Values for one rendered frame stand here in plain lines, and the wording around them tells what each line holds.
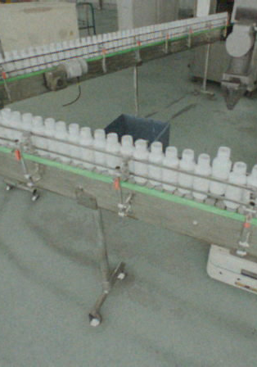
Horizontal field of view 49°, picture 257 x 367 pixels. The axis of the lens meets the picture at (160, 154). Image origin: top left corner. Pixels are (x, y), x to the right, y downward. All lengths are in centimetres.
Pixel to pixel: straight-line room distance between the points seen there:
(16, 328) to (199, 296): 106
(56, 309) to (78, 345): 26
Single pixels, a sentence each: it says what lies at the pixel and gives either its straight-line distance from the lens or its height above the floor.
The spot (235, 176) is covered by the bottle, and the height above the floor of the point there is 113.
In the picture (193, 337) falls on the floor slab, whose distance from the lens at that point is 184.
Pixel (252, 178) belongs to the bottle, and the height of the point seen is 113.
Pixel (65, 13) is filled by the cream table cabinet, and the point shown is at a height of 105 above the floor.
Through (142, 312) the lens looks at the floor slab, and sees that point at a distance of 188.
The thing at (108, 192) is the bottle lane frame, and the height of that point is 93.
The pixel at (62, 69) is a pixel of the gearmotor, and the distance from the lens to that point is 242.
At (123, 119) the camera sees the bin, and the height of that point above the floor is 91.
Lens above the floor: 168
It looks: 34 degrees down
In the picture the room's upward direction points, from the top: 1 degrees clockwise
